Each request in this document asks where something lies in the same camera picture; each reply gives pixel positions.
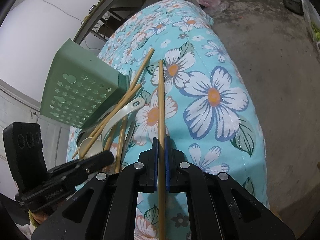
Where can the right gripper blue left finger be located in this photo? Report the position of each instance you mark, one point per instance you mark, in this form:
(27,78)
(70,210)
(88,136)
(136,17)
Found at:
(105,207)

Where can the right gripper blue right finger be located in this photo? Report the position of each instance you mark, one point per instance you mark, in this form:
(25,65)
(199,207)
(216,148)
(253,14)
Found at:
(218,206)

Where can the cream plastic ladle spoon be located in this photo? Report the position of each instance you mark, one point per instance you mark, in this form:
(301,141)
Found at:
(98,144)

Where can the metal spoon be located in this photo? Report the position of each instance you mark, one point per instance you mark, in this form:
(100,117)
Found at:
(127,141)

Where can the green perforated utensil basket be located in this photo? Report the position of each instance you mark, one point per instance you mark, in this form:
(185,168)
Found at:
(80,87)

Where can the white panel door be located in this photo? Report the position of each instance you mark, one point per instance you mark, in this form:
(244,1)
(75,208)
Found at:
(18,107)

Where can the floral blue quilt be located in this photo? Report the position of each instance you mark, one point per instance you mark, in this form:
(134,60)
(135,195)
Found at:
(208,111)

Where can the wooden desk grey frame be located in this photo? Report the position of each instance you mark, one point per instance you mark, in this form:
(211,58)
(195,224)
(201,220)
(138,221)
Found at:
(112,7)

